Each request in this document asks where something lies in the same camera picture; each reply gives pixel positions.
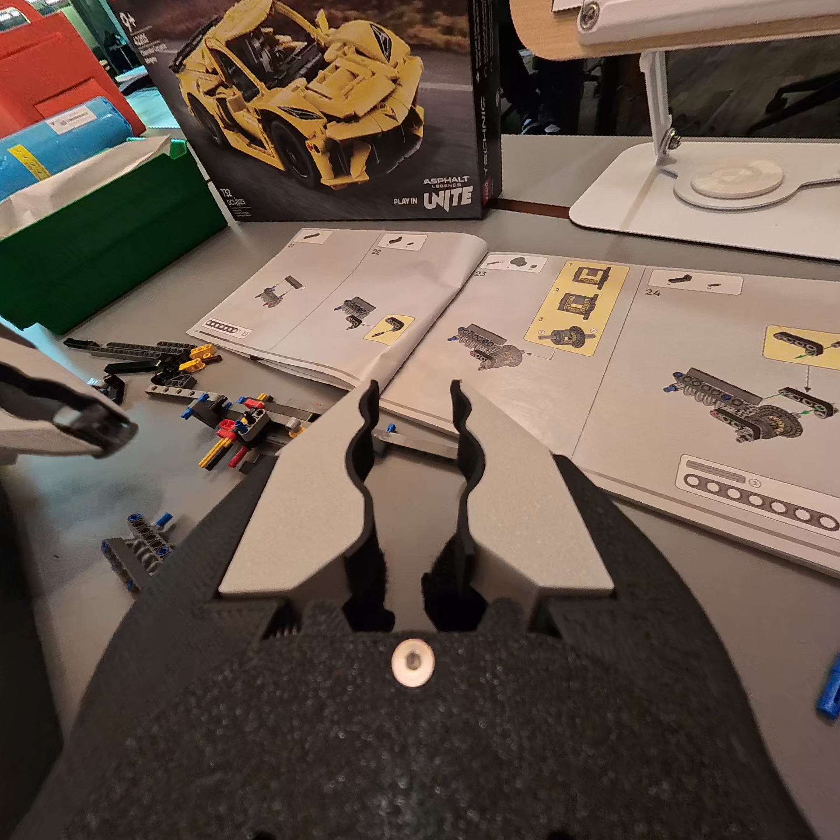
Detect blue cylinder roll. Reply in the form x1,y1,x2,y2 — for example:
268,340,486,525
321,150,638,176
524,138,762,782
0,97,132,201

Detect small lego beam assembly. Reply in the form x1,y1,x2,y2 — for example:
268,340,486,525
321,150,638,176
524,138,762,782
101,512,176,593

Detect black short lego beam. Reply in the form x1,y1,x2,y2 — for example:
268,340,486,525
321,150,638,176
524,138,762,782
59,402,140,455

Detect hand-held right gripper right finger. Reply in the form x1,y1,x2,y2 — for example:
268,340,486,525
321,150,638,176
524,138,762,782
423,379,616,631

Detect blue lego pin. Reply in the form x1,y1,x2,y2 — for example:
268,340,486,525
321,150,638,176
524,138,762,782
815,653,840,718

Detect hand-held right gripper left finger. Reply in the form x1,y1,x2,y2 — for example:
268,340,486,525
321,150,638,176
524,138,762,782
218,379,398,631

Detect lego chassis assembly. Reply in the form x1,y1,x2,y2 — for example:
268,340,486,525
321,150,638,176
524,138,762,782
182,392,460,471

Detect white paper bag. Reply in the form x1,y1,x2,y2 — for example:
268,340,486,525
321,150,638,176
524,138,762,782
0,134,173,238

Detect lego set box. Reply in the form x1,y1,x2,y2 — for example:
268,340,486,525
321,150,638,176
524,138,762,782
115,0,503,223

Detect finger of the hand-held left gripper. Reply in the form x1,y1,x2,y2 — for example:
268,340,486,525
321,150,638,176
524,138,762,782
0,386,106,460
0,322,135,431

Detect red plastic tote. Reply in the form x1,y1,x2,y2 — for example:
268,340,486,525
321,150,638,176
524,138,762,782
0,0,147,142

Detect instruction booklet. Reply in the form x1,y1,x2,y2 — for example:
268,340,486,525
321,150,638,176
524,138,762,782
187,228,840,580

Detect white stand base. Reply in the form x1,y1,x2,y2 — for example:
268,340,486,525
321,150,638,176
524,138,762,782
570,49,840,263

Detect green plastic bin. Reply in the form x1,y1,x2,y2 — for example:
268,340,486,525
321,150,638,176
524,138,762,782
0,141,228,336

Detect pile of dark lego beams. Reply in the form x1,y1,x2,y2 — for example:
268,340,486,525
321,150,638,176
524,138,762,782
63,336,198,403

